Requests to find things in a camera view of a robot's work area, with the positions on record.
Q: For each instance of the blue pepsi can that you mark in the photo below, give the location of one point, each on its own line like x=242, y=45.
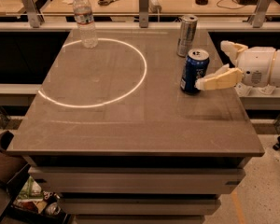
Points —
x=195, y=67

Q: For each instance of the grey metal bracket right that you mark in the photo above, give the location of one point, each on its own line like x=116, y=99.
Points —
x=258, y=17

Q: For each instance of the black handled scissors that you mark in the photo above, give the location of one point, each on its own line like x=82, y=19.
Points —
x=106, y=2

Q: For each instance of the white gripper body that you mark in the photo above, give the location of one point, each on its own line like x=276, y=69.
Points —
x=258, y=65

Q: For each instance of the brown chair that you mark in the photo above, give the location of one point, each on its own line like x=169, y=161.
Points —
x=13, y=173

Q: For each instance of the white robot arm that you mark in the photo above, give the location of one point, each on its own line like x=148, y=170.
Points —
x=274, y=76

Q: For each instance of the grey metal bracket left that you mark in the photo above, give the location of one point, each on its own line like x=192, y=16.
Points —
x=34, y=16

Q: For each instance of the bin with snack packages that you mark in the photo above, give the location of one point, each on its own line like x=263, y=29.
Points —
x=36, y=206

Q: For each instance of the grey drawer cabinet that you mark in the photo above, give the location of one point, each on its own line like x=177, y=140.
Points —
x=138, y=195

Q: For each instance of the white power strip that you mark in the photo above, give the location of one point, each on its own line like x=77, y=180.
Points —
x=155, y=6

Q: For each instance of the clear plastic water bottle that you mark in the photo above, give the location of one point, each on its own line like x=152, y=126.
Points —
x=85, y=22

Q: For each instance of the grey metal bracket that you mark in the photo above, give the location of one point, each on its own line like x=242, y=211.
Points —
x=143, y=13
x=34, y=16
x=258, y=17

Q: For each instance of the grey metal bracket middle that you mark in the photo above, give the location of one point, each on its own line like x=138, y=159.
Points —
x=143, y=13

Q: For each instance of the tall silver energy drink can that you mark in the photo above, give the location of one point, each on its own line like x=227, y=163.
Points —
x=187, y=32

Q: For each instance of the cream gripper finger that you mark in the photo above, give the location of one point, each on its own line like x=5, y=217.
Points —
x=232, y=50
x=225, y=77

